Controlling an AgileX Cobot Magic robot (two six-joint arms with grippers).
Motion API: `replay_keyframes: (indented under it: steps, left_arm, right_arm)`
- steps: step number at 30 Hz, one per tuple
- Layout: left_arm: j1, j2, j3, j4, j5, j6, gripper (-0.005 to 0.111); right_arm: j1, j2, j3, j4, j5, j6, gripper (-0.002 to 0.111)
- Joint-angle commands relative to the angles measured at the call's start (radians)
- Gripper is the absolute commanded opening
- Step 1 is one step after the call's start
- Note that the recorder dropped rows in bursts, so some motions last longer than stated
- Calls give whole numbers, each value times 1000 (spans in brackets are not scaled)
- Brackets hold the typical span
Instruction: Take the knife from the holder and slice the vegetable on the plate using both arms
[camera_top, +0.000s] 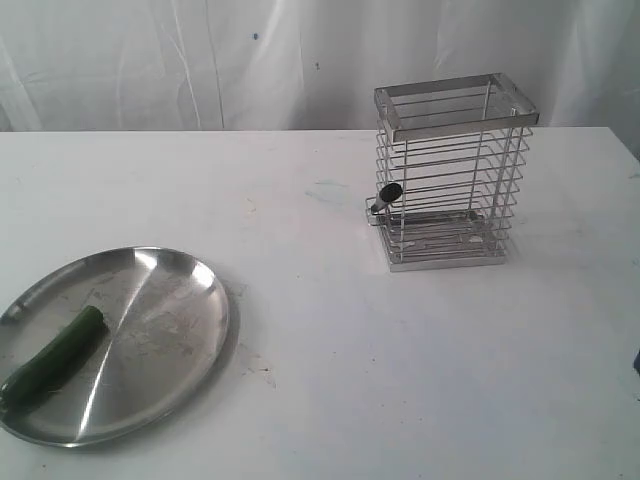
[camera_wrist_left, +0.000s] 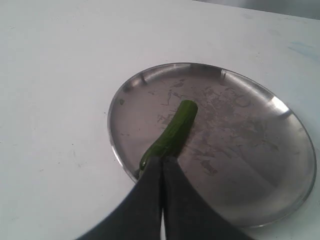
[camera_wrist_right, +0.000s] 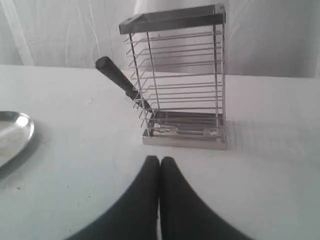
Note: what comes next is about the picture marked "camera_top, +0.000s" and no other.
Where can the green cucumber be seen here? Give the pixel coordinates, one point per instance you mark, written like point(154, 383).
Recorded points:
point(56, 362)

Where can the round stainless steel plate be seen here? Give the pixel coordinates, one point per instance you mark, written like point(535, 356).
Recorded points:
point(168, 319)

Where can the white backdrop curtain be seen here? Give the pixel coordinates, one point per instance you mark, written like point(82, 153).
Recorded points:
point(275, 65)

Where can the wire metal utensil rack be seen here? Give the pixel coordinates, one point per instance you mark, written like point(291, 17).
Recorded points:
point(457, 147)

